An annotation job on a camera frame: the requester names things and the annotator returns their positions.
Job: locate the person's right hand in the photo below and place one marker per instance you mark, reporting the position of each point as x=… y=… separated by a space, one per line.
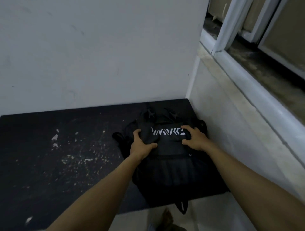
x=196 y=140

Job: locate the person's right forearm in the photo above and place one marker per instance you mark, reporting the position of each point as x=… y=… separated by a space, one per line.
x=250 y=188

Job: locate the person's left hand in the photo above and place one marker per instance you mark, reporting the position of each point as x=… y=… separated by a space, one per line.
x=139 y=148

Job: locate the white window frame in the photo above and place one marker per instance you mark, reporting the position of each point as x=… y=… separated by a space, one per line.
x=257 y=59

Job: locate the person's right thumb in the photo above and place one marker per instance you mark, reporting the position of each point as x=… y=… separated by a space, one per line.
x=188 y=142

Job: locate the black backpack with white print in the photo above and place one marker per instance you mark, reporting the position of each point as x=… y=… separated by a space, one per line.
x=166 y=161

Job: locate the person's foot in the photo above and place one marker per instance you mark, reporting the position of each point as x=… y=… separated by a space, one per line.
x=168 y=220

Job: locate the person's left thumb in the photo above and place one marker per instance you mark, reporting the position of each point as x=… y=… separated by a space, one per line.
x=150 y=146

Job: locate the person's left forearm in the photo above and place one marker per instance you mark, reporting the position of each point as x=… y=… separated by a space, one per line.
x=95 y=197

